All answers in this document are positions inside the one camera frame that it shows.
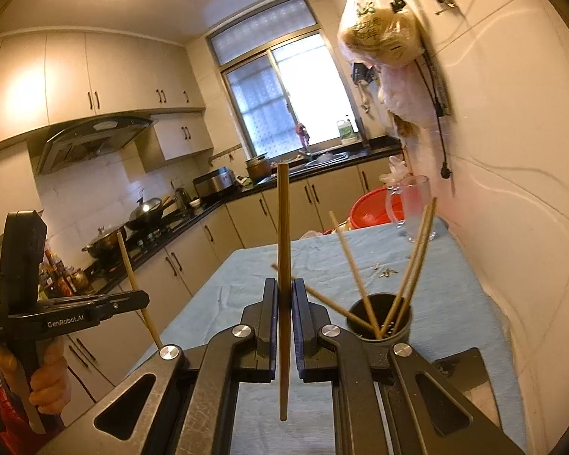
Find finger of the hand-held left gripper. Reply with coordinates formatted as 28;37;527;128
92;290;151;322

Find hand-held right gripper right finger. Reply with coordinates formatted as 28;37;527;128
291;279;527;455

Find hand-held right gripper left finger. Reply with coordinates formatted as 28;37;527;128
38;277;281;455

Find single wooden chopstick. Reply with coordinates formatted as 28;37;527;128
276;163;292;422
116;232;164;349

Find bunch of wooden chopsticks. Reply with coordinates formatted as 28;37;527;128
271;198;438;338

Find black chopstick holder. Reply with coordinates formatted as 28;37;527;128
346;292;413;347

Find person's left hand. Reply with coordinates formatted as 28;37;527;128
30;340;73;415

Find group of condiment bottles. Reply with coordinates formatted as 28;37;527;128
38;246;91;299

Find steel pan with lid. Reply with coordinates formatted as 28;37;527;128
82;226;129;259

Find gas stove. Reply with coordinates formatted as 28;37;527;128
90;209;195;271

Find steel wok with lid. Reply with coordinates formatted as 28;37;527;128
124;190;176;232

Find beige base cabinets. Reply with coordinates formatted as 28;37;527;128
61;154;404;427

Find red plastic basin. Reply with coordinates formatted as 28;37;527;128
348;188;406;231

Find black range hood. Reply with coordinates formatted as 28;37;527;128
34;114;157;176

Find silver rice cooker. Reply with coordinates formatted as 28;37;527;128
192;167;238;198

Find blue table cloth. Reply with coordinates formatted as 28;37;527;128
128;215;525;455

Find brown cooking pot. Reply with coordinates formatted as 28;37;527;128
245;153;271;183

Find person's red clothing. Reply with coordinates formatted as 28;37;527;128
0;379;67;455

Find steel kitchen sink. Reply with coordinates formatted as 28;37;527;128
303;151;351;168

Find clear glass pitcher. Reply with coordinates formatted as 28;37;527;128
385;175;438;243

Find black smartphone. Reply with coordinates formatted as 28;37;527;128
431;347;501;430

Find black kitchen countertop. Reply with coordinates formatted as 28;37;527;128
42;140;404;295

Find green detergent bottle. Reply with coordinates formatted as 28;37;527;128
336;116;361;145

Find brown hanging bundle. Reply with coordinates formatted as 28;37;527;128
393;114;420;140

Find kitchen window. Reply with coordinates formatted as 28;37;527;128
205;0;361;157

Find white hanging plastic bag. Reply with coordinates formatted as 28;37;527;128
377;64;444;126

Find yellow hanging plastic bag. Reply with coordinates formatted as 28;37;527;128
338;0;425;68

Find beige wall cabinets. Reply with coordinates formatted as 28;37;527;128
0;28;214;162

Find black power cable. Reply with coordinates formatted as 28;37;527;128
415;52;456;181

